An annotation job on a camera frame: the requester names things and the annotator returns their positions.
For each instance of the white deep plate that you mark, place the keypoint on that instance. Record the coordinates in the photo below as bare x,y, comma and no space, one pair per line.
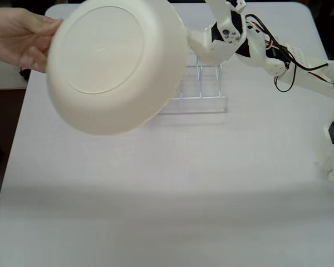
105,55

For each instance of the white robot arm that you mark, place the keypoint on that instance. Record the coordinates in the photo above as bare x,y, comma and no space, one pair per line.
263,62

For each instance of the clear plate rack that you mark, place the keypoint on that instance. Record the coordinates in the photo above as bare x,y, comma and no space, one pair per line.
200,104

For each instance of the person's right hand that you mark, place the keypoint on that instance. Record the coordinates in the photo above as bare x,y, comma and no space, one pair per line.
16,36

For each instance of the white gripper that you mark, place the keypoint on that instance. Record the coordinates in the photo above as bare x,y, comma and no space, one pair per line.
217,48

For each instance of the person white shirt dark trousers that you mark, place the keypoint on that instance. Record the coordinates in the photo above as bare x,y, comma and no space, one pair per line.
24,73

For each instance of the brown wooden desk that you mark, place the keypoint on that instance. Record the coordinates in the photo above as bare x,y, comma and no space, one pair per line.
5,116

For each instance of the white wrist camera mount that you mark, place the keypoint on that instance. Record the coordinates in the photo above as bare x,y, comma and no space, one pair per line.
239,5

